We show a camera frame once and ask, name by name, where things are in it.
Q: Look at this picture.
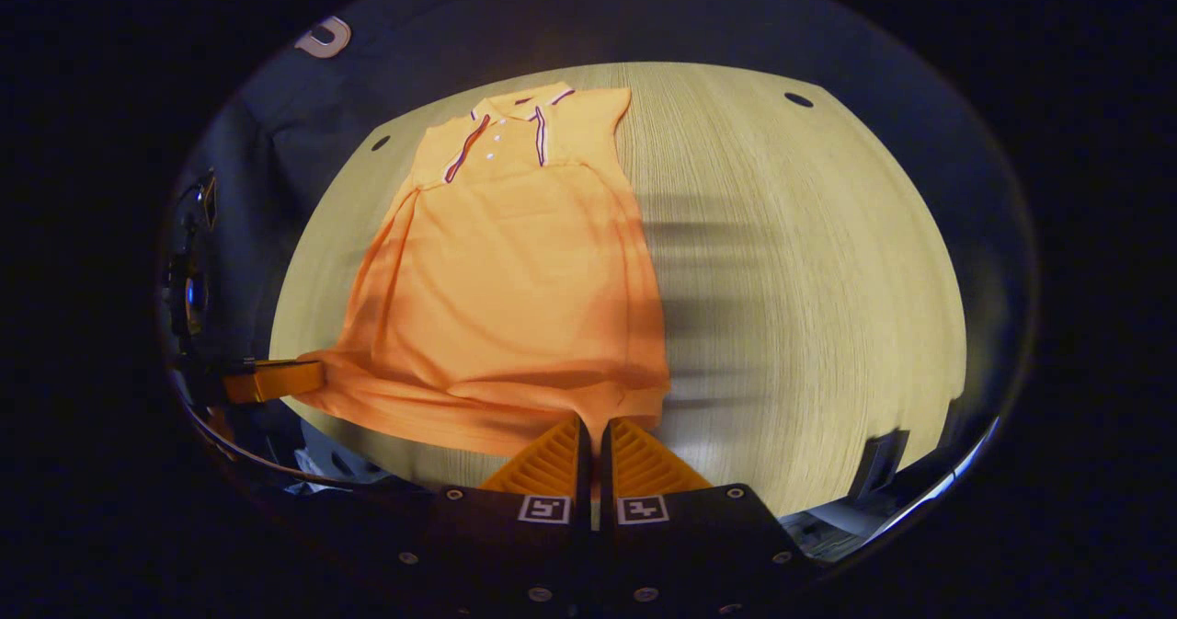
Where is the orange T-shirt with striped collar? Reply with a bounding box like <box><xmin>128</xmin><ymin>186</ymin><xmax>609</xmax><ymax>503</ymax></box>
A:
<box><xmin>292</xmin><ymin>83</ymin><xmax>672</xmax><ymax>510</ymax></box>

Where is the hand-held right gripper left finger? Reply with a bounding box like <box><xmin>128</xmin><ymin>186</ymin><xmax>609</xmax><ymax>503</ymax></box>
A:
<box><xmin>395</xmin><ymin>414</ymin><xmax>594</xmax><ymax>615</ymax></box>

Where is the dark rectangular object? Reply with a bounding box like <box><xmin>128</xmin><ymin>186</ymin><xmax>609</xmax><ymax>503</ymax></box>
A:
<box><xmin>851</xmin><ymin>430</ymin><xmax>911</xmax><ymax>500</ymax></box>

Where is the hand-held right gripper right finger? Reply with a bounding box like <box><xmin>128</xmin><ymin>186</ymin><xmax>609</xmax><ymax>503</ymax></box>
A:
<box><xmin>600</xmin><ymin>417</ymin><xmax>819</xmax><ymax>615</ymax></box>

